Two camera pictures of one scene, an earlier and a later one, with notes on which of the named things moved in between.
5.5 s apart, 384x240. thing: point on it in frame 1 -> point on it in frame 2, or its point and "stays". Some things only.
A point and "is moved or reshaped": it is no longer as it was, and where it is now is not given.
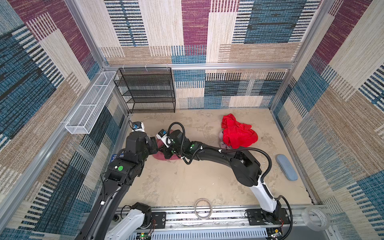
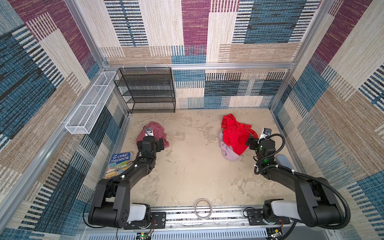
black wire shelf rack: (147, 88) stays
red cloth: (237, 135) stays
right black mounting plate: (255, 217) stays
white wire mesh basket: (83, 119) stays
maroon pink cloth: (160, 155) is moved or reshaped
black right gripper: (165, 150) -> (254, 142)
